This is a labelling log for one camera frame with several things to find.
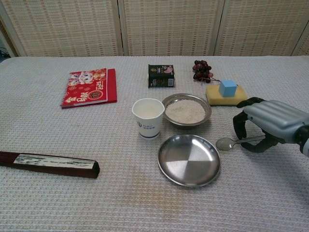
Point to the purple grape bunch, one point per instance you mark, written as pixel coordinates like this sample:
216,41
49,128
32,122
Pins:
201,71

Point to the folded dark wooden fan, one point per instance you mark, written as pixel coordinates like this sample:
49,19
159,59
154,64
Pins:
53,164

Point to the metal spoon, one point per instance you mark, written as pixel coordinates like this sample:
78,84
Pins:
223,144

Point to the white woven tablecloth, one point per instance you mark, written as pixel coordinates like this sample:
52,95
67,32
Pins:
72,133

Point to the yellow sponge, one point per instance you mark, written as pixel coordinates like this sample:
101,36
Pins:
213,97

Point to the white paper cup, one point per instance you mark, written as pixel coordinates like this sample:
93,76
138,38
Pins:
147,125

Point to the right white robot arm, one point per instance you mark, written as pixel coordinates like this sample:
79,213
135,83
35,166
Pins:
304,145

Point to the light blue cube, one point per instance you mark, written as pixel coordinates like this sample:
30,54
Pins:
227,89

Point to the steel plate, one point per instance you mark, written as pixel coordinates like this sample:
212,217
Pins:
188,162

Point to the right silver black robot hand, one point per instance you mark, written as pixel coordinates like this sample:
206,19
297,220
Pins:
272,116

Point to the dark luncheon meat can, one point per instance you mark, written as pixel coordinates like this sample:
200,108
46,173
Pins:
160,77

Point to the steel bowl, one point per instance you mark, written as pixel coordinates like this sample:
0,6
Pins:
208,110

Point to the red spiral calendar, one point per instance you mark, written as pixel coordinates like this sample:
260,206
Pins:
87,89

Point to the bamboo folding screen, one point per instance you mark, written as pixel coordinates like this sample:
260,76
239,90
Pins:
169,26

